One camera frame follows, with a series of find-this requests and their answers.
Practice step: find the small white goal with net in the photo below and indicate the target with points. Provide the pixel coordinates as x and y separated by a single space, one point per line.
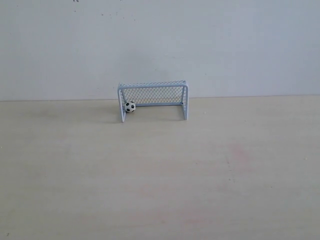
153 94

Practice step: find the small black white soccer ball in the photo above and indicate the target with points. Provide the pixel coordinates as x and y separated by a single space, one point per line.
130 107

